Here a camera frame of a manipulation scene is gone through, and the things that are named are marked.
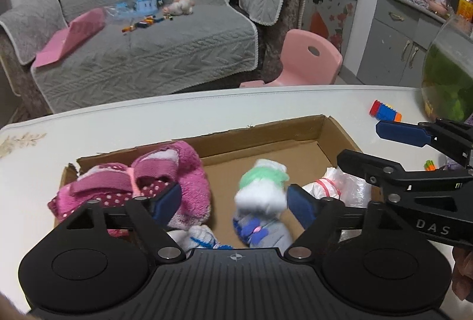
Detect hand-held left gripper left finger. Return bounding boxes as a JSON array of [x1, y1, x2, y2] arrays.
[[67, 181, 186, 263]]

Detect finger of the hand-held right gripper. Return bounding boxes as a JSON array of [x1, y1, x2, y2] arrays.
[[375, 117, 473, 168], [336, 149, 473, 196]]

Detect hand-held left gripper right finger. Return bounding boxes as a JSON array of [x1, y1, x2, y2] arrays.
[[284, 183, 392, 263]]

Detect pink sock bundle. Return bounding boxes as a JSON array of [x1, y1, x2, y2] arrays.
[[47, 140, 212, 236]]

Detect grey sock bundle blue trim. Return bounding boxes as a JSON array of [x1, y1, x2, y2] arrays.
[[232, 214, 293, 251]]

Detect white green sock bundle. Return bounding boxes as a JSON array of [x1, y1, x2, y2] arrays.
[[234, 158, 289, 216]]

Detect cardboard box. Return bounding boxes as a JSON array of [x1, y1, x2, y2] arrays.
[[61, 115, 382, 254]]

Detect person's right hand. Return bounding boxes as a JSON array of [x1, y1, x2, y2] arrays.
[[452, 247, 473, 301]]

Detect colourful block strip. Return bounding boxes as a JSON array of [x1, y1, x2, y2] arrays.
[[369, 100, 403, 122]]

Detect clear plastic bag bundle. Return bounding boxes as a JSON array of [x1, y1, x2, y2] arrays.
[[301, 166, 373, 210]]

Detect white blue striped sock bundle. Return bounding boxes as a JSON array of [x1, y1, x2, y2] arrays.
[[166, 224, 219, 251]]

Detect glass fish bowl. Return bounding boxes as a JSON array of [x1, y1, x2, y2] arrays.
[[420, 14, 473, 123]]

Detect grey kitchen cabinet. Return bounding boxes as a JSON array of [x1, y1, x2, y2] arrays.
[[357, 0, 473, 89]]

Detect pink plastic chair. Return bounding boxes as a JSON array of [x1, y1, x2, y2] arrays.
[[240, 29, 343, 88]]

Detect orange bottle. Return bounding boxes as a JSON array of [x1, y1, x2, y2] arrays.
[[457, 0, 473, 23]]

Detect grey covered sofa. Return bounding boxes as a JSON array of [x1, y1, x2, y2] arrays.
[[0, 0, 310, 114]]

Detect small toy pieces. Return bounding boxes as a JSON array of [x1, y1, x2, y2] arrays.
[[122, 15, 175, 33]]

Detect pink foam pad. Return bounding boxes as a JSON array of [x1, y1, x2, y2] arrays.
[[32, 7, 108, 68]]

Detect white plush toy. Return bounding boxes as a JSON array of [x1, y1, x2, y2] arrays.
[[162, 0, 196, 17]]

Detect blue toy castle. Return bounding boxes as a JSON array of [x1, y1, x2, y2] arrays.
[[134, 0, 165, 15]]

